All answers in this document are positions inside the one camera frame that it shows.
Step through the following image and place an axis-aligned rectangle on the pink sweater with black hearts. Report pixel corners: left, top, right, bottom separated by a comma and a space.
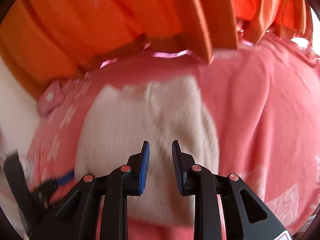
75, 76, 219, 226

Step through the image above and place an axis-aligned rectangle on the pink pouch with white button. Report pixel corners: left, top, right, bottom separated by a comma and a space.
38, 81, 65, 116

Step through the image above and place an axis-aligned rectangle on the pink fleece blanket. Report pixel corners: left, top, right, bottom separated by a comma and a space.
27, 34, 319, 239

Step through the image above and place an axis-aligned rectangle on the orange curtain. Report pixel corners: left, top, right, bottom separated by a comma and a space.
1, 0, 313, 98

